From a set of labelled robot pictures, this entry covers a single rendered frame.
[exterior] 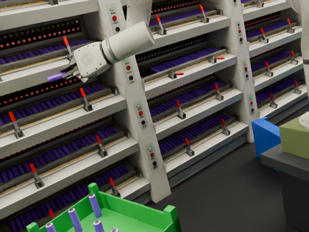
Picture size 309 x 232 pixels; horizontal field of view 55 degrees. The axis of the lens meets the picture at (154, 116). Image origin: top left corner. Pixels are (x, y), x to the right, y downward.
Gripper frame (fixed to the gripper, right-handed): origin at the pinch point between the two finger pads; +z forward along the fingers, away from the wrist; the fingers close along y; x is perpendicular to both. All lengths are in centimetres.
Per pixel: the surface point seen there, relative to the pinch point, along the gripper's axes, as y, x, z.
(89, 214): 45.8, -14.8, 0.7
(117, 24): -16.4, 17.6, -18.1
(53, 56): -11.1, 6.8, 6.7
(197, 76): 8, 54, -38
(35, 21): -20.3, -3.6, 3.6
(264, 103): 30, 105, -68
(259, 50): 3, 86, -74
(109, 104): 11.1, 20.5, -2.5
